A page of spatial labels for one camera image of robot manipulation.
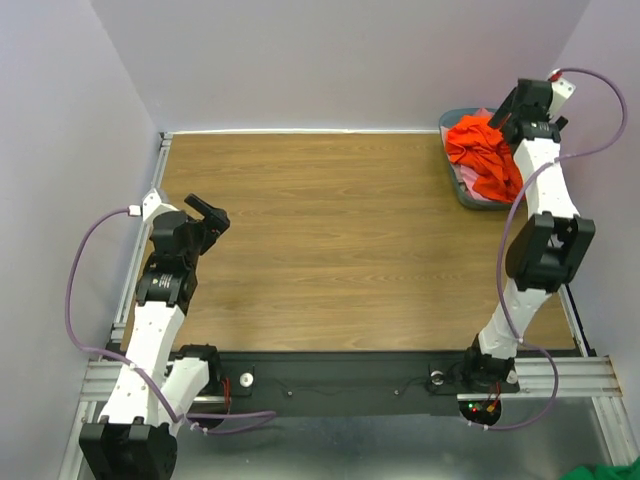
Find orange t shirt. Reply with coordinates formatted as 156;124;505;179
444;112;523;204

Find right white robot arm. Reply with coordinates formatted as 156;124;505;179
460;72;595;392

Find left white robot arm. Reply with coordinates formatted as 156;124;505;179
79;189;230;479

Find dusty pink t shirt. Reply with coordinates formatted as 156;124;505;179
474;108;495;119

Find teal laundry basket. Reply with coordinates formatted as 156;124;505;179
439;108;512;211

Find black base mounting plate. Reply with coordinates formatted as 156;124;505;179
191;351;519;417

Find green cloth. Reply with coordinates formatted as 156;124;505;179
561;463;639;480

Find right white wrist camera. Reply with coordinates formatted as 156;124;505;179
548;69;576;119

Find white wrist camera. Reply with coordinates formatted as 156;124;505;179
548;69;576;119
126;188;177;225

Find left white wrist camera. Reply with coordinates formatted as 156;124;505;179
126;188;177;225

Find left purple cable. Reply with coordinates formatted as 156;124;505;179
65;208;277;436

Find right aluminium side rail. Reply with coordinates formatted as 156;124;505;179
558;285;596;357

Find aluminium frame rail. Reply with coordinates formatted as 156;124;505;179
79;355;624;402

